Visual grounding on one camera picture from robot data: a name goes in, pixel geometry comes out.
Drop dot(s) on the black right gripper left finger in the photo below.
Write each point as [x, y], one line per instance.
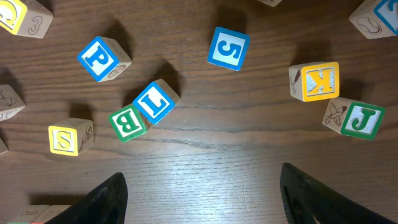
[106, 204]

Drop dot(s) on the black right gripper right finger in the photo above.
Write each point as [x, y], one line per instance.
[307, 200]

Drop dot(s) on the green letter R block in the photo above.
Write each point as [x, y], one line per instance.
[50, 213]

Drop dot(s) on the yellow letter S block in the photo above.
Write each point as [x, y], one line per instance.
[71, 136]

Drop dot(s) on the blue letter P block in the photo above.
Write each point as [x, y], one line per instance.
[104, 59]

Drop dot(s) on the green letter B block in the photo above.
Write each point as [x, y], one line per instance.
[129, 123]

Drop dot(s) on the green letter J block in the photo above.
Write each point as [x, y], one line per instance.
[353, 118]

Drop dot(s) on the red letter U block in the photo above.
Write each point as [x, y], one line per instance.
[3, 147]

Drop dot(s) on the blue letter T block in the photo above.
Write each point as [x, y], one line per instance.
[10, 103]

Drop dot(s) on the blue number 5 block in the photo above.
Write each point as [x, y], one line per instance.
[228, 48]

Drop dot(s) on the blue number 2 block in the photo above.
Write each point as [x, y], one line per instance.
[376, 19]

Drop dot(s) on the yellow block with animal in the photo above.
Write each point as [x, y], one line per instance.
[26, 18]

